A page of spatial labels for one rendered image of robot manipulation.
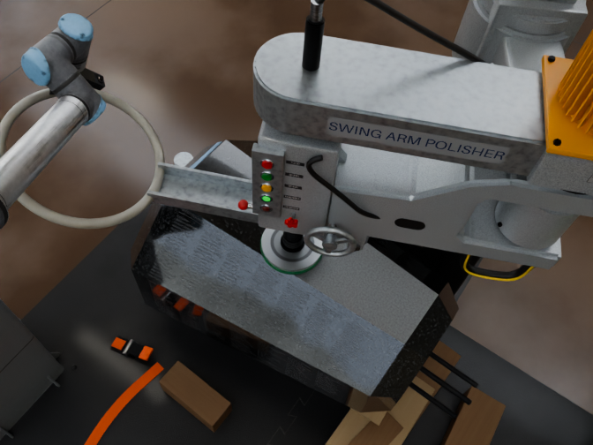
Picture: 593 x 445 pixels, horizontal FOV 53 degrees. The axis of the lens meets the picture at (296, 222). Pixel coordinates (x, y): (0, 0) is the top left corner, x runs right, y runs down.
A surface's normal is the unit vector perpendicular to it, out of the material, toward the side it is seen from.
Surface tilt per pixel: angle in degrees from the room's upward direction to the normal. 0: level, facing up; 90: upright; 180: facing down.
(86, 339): 0
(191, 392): 0
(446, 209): 90
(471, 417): 0
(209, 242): 45
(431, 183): 40
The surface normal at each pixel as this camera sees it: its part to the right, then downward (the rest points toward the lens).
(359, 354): -0.35, 0.12
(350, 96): 0.06, -0.52
